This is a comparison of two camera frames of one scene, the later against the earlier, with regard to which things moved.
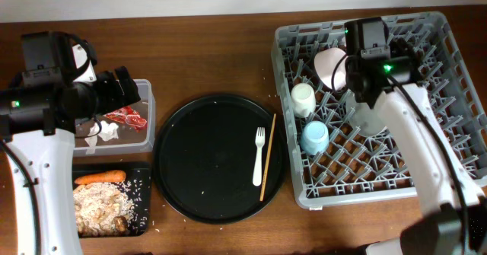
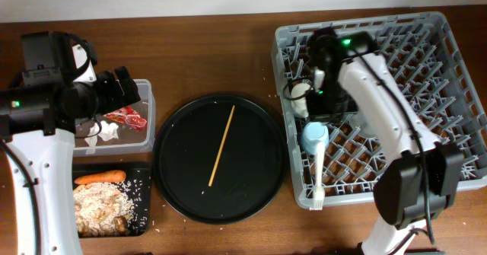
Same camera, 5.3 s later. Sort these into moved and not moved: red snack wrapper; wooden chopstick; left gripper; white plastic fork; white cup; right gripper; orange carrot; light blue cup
Moved: white plastic fork; right gripper; wooden chopstick
Not moved: left gripper; light blue cup; white cup; red snack wrapper; orange carrot
